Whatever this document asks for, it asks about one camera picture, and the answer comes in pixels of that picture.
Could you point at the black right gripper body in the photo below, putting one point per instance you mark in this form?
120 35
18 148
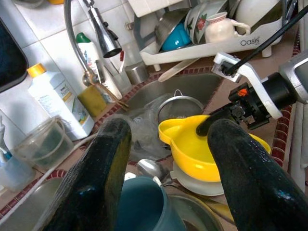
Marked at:
243 108

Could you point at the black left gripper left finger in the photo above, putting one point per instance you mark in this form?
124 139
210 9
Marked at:
91 187

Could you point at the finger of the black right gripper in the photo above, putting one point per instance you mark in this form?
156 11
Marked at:
203 128

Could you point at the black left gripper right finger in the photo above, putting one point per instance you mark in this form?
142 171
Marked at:
252 187

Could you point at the yellow plastic bowl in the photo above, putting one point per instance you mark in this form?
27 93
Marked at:
187 149

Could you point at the teal blue mug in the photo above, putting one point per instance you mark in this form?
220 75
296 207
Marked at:
144 207

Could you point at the metal mesh strainer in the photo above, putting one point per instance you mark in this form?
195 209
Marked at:
180 108

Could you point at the steel sink basin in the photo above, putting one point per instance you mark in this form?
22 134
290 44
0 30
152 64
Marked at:
192 86
21 211

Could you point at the clear plastic bag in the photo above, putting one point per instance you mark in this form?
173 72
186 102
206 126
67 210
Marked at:
144 125

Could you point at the large steel spoon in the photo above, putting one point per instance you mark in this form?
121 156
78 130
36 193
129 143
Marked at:
150 168

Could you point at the wooden spatula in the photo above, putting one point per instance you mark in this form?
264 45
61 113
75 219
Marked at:
175 69

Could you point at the white dish rack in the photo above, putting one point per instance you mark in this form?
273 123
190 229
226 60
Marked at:
197 49

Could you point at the clear plastic toothbrush cup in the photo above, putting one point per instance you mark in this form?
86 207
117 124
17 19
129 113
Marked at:
16 173

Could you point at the white ceramic pitcher mug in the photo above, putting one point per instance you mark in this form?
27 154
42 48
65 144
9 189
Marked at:
219 31

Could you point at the small steel cup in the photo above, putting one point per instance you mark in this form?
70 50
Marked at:
137 74

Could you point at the yellow sponge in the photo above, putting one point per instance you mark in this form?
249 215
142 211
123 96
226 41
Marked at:
92 101

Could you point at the blue plastic bowl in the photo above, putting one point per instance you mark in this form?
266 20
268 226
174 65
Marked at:
176 42

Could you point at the blue white toothbrush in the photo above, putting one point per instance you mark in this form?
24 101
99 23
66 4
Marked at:
6 154

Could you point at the white bottle yellow cap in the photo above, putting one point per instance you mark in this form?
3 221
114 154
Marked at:
57 101

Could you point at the floral ceramic bowl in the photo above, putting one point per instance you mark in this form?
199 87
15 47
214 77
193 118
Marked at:
197 24

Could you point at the large white bowl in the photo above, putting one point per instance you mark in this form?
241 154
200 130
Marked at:
255 12

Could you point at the white red scoop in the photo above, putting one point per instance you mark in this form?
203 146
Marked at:
118 66

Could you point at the steel mixing bowl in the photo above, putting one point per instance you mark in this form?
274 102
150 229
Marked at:
166 26

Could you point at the chrome pull-down faucet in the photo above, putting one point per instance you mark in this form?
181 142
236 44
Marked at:
106 41

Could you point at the white bottle green cap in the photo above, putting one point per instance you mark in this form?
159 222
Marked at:
87 51

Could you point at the dark blue pan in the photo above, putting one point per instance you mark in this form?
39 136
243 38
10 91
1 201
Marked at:
10 60

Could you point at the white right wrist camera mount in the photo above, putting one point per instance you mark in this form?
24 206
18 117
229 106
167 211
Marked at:
252 74

